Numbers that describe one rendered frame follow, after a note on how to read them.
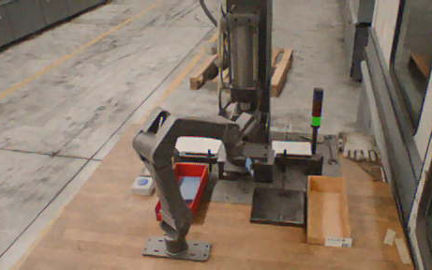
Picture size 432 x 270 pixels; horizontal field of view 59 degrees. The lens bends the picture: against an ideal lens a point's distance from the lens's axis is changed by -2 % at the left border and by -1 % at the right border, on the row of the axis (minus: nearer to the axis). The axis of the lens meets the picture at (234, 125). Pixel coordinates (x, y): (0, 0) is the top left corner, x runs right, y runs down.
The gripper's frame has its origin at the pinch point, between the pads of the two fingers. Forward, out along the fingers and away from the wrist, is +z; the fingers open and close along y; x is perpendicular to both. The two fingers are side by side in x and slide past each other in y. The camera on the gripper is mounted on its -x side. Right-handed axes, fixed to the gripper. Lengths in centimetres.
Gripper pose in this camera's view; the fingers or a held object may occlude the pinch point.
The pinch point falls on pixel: (237, 168)
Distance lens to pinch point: 132.8
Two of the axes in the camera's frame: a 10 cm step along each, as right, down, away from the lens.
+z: 0.9, 5.1, 8.6
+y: 1.2, -8.6, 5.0
